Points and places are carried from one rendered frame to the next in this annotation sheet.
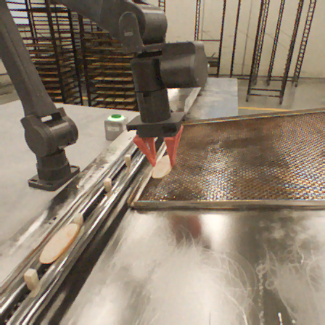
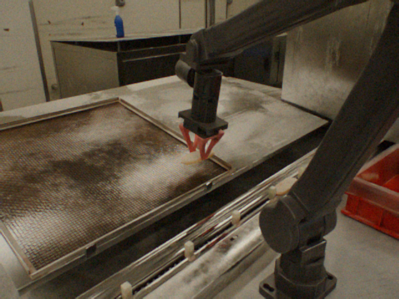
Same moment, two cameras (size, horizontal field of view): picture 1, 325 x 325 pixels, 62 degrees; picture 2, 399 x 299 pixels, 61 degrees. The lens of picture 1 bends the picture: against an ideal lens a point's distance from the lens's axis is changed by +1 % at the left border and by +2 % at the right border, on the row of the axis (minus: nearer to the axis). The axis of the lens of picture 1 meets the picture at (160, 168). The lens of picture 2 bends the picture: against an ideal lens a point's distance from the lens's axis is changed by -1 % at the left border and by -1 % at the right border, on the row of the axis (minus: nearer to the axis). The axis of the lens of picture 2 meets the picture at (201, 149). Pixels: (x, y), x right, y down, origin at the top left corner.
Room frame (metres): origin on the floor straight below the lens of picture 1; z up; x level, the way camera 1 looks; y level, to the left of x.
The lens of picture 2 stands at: (1.12, 0.36, 1.29)
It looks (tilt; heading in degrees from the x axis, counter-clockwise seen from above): 24 degrees down; 210
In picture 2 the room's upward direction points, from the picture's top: straight up
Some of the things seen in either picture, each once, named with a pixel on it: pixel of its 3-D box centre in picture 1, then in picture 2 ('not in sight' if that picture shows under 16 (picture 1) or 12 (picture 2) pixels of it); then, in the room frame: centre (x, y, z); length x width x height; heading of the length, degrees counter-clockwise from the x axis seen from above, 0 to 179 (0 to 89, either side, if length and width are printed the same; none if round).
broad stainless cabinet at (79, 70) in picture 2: not in sight; (173, 81); (-1.67, -1.54, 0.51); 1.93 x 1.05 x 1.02; 166
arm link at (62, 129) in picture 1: (54, 139); (294, 228); (0.64, 0.27, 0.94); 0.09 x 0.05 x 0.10; 60
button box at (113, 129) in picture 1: (117, 132); not in sight; (0.96, 0.16, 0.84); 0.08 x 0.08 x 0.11; 76
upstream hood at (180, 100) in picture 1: (186, 81); not in sight; (1.74, -0.17, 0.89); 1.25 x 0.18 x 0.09; 166
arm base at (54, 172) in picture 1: (53, 165); (300, 270); (0.65, 0.29, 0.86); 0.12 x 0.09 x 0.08; 160
